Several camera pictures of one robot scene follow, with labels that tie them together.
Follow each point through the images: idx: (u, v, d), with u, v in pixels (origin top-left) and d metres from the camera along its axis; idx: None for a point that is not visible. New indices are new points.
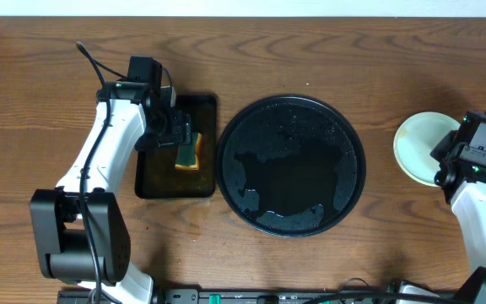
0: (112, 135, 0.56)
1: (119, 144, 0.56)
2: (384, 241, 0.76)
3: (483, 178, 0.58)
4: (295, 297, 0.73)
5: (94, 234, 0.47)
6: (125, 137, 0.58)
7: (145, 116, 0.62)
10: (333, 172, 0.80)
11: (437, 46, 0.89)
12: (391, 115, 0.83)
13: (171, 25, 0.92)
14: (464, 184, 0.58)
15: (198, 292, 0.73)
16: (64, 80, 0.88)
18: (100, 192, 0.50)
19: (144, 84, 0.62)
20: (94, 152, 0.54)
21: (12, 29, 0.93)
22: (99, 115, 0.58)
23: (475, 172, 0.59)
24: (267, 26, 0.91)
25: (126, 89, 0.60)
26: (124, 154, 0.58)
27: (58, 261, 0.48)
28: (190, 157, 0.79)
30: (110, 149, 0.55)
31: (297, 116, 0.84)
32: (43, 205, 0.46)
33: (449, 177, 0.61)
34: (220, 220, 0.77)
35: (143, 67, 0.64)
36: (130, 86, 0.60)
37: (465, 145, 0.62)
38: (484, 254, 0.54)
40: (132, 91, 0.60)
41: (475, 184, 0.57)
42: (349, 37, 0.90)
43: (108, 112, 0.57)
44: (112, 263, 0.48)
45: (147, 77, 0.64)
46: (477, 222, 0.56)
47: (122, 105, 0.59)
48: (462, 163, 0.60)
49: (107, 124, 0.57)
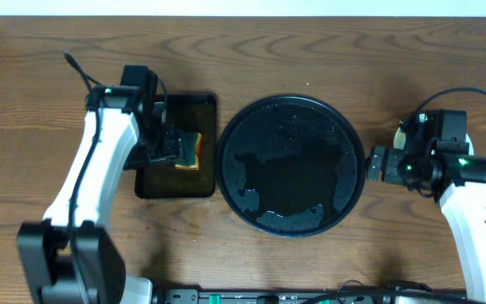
0: (102, 154, 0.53)
1: (109, 165, 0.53)
2: (384, 241, 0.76)
3: (472, 172, 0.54)
4: (295, 297, 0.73)
5: (84, 269, 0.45)
6: (116, 155, 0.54)
7: (138, 123, 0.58)
10: (333, 172, 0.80)
11: (437, 46, 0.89)
12: (391, 115, 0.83)
13: (171, 24, 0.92)
14: (451, 184, 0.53)
15: (198, 292, 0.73)
16: (63, 80, 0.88)
18: (89, 225, 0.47)
19: (136, 89, 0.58)
20: (82, 176, 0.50)
21: (11, 28, 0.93)
22: (89, 129, 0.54)
23: (462, 166, 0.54)
24: (267, 25, 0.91)
25: (116, 94, 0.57)
26: (115, 174, 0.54)
27: (50, 293, 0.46)
28: (190, 157, 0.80)
30: (100, 172, 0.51)
31: (297, 116, 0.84)
32: (29, 243, 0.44)
33: (435, 173, 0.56)
34: (220, 221, 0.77)
35: (137, 73, 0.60)
36: (121, 91, 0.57)
37: (438, 140, 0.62)
38: (480, 287, 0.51)
40: (122, 98, 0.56)
41: (464, 186, 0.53)
42: (349, 37, 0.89)
43: (97, 127, 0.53)
44: (105, 295, 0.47)
45: (140, 81, 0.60)
46: (470, 242, 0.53)
47: (112, 117, 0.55)
48: (446, 156, 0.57)
49: (96, 142, 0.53)
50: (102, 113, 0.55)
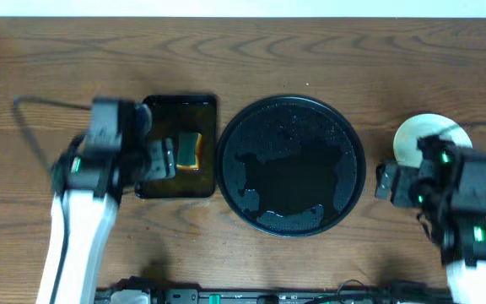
0: (76, 249, 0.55)
1: (87, 261, 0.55)
2: (384, 241, 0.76)
3: None
4: (295, 297, 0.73)
5: None
6: (92, 246, 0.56)
7: (115, 192, 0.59)
10: (333, 172, 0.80)
11: (437, 46, 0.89)
12: (391, 115, 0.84)
13: (171, 25, 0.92)
14: (463, 263, 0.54)
15: (198, 292, 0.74)
16: (64, 80, 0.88)
18: None
19: (109, 158, 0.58)
20: (59, 278, 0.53)
21: (12, 29, 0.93)
22: (56, 215, 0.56)
23: (477, 242, 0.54)
24: (267, 26, 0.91)
25: (90, 156, 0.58)
26: (97, 255, 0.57)
27: None
28: (190, 156, 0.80)
30: (79, 264, 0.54)
31: (297, 116, 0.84)
32: None
33: (447, 241, 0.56)
34: (221, 221, 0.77)
35: (108, 118, 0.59)
36: (94, 155, 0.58)
37: (454, 193, 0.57)
38: None
40: (91, 172, 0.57)
41: (475, 268, 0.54)
42: (349, 38, 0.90)
43: (66, 220, 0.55)
44: None
45: (113, 131, 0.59)
46: None
47: (79, 204, 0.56)
48: (460, 224, 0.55)
49: (67, 236, 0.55)
50: (74, 184, 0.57)
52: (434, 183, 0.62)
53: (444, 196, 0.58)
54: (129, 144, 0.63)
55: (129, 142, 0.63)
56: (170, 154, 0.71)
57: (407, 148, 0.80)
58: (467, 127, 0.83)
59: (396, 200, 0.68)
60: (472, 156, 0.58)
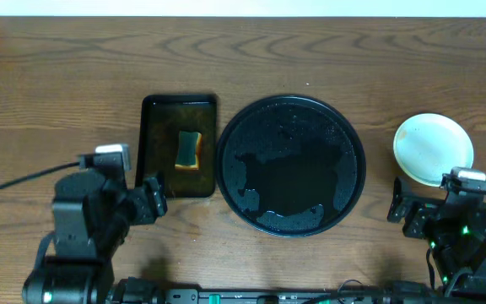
0: None
1: None
2: (384, 241, 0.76)
3: None
4: (295, 297, 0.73)
5: None
6: None
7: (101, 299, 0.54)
10: (333, 172, 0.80)
11: (437, 46, 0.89)
12: (391, 115, 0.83)
13: (171, 25, 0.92)
14: None
15: (198, 292, 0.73)
16: (63, 80, 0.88)
18: None
19: (89, 268, 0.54)
20: None
21: (12, 29, 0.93)
22: None
23: None
24: (267, 26, 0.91)
25: (67, 262, 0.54)
26: None
27: None
28: (190, 157, 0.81)
30: None
31: (297, 116, 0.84)
32: None
33: None
34: (220, 221, 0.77)
35: (75, 225, 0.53)
36: (67, 265, 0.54)
37: (468, 273, 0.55)
38: None
40: (68, 295, 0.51)
41: None
42: (349, 37, 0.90)
43: None
44: None
45: (84, 236, 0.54)
46: None
47: None
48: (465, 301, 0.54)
49: None
50: None
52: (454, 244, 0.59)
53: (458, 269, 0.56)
54: (104, 236, 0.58)
55: (102, 233, 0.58)
56: (155, 193, 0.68)
57: (404, 150, 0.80)
58: (467, 127, 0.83)
59: (410, 230, 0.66)
60: None
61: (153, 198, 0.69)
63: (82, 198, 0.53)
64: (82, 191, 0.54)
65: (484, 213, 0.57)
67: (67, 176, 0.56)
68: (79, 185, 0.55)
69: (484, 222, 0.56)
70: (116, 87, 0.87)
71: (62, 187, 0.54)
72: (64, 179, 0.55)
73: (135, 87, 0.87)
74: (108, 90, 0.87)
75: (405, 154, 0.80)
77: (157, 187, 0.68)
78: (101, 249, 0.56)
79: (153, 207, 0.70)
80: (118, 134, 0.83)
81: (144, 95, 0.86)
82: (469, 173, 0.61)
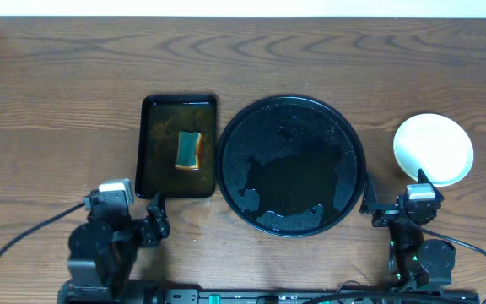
0: None
1: None
2: (384, 241, 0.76)
3: None
4: (295, 297, 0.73)
5: None
6: None
7: None
10: (333, 172, 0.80)
11: (436, 46, 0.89)
12: (391, 115, 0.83)
13: (171, 25, 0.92)
14: None
15: (198, 292, 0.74)
16: (64, 80, 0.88)
18: None
19: None
20: None
21: (11, 29, 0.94)
22: None
23: None
24: (267, 26, 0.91)
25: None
26: None
27: None
28: (190, 157, 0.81)
30: None
31: (297, 116, 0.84)
32: None
33: None
34: (220, 220, 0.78)
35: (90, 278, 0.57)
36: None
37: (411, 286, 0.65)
38: None
40: None
41: None
42: (349, 37, 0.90)
43: None
44: None
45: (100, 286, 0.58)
46: None
47: None
48: None
49: None
50: None
52: (407, 253, 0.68)
53: (407, 280, 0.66)
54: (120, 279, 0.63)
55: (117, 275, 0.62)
56: (159, 219, 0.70)
57: (408, 151, 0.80)
58: (467, 127, 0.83)
59: (376, 222, 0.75)
60: (434, 274, 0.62)
61: (156, 225, 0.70)
63: (94, 257, 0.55)
64: (93, 249, 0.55)
65: (433, 244, 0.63)
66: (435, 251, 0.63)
67: (77, 230, 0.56)
68: (90, 241, 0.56)
69: (431, 256, 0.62)
70: (116, 87, 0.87)
71: (74, 245, 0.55)
72: (74, 236, 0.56)
73: (135, 87, 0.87)
74: (108, 90, 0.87)
75: (409, 154, 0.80)
77: (160, 214, 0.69)
78: (116, 289, 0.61)
79: (155, 230, 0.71)
80: (118, 134, 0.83)
81: (144, 96, 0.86)
82: (418, 194, 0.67)
